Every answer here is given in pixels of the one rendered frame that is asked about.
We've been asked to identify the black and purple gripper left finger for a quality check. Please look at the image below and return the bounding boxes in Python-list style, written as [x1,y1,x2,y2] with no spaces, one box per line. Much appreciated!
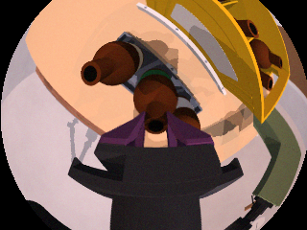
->
[98,111,146,147]

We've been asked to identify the yellow bottle crate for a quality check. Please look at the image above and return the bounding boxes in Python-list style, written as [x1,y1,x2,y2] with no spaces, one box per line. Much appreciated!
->
[146,0,290,124]

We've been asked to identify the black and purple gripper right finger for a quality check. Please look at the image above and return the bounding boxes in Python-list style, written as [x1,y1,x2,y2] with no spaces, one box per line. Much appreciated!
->
[166,111,215,147]

